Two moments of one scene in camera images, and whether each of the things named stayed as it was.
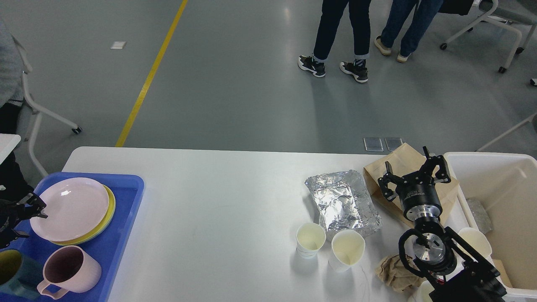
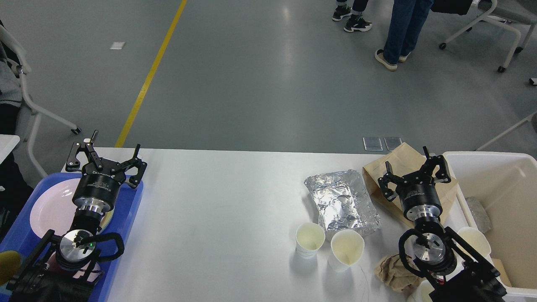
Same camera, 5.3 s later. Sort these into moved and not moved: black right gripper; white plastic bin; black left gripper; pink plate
Moved: black left gripper
Not moved: pink plate; white plastic bin; black right gripper
